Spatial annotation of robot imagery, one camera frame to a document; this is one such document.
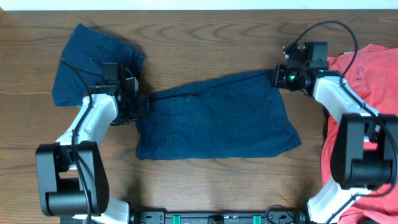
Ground navy blue shorts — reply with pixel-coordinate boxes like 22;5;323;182
136;70;301;160

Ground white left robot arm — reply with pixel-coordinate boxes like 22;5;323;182
35;85;149;223

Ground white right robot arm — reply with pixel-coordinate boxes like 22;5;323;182
271;65;397;223

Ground folded navy shorts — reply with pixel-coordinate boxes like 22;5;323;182
52;24;144;107

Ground red t-shirt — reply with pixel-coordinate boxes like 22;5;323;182
321;44;397;224

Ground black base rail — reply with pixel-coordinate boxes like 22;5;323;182
125;205;311;224

